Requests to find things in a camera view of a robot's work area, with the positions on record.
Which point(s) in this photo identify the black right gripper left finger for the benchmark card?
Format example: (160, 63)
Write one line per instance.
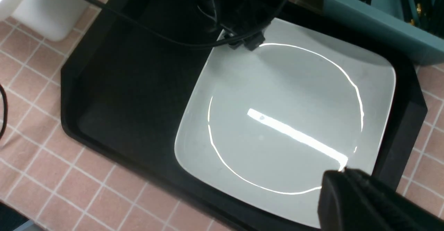
(239, 20)

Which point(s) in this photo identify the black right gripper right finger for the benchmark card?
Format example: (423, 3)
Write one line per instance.
(351, 200)

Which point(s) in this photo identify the white square rice plate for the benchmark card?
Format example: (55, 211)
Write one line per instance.
(263, 126)

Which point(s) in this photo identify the black serving tray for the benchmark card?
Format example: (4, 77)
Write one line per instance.
(124, 92)

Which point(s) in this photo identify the blue plastic bin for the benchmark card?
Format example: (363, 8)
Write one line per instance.
(382, 20)

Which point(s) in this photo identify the large white plastic tub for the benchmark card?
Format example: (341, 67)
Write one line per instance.
(53, 19)

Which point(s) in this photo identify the pink checkered tablecloth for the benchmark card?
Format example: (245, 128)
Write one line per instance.
(60, 185)

